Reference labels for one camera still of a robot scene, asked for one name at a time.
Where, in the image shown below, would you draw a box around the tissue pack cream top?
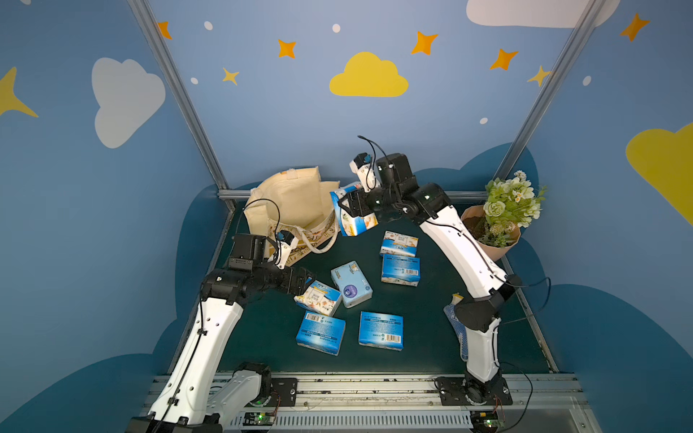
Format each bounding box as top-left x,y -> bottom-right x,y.
380,231 -> 419,257

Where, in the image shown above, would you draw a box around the tissue pack cream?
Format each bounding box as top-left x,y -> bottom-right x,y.
330,181 -> 378,236
380,231 -> 419,257
294,281 -> 342,317

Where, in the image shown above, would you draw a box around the blue tissue pack barcode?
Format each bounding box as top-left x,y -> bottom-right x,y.
381,254 -> 422,287

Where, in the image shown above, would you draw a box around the beige canvas tote bag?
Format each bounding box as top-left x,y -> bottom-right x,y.
244,167 -> 340,266

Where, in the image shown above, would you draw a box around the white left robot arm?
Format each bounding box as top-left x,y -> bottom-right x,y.
126,230 -> 313,432

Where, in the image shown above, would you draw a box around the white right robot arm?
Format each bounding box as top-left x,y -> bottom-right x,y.
337,153 -> 520,405

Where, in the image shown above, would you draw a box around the light blue tissue pack purple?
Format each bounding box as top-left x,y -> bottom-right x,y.
330,261 -> 373,309

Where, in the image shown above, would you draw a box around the potted green white flowers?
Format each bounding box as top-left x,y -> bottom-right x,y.
460,171 -> 547,262

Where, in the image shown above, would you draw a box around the blue dotted work glove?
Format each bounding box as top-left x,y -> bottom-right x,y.
443,293 -> 468,363

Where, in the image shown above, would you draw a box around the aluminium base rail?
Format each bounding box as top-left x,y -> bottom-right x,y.
132,371 -> 602,433

